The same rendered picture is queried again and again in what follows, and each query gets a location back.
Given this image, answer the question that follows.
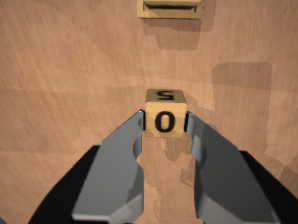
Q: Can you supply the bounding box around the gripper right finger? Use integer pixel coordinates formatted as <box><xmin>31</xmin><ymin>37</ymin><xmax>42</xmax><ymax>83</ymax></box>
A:
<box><xmin>184</xmin><ymin>111</ymin><xmax>298</xmax><ymax>224</ymax></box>

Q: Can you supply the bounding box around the tan cube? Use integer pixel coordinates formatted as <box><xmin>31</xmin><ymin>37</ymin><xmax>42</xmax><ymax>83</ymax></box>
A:
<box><xmin>143</xmin><ymin>0</ymin><xmax>202</xmax><ymax>10</ymax></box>
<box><xmin>145</xmin><ymin>89</ymin><xmax>188</xmax><ymax>138</ymax></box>

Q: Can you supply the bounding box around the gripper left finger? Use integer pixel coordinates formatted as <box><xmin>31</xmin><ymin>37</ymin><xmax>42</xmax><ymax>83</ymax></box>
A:
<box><xmin>28</xmin><ymin>109</ymin><xmax>146</xmax><ymax>224</ymax></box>

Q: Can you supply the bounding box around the tan shallow rectangular tray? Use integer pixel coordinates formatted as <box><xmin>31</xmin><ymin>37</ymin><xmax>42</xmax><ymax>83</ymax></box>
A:
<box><xmin>137</xmin><ymin>0</ymin><xmax>203</xmax><ymax>20</ymax></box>

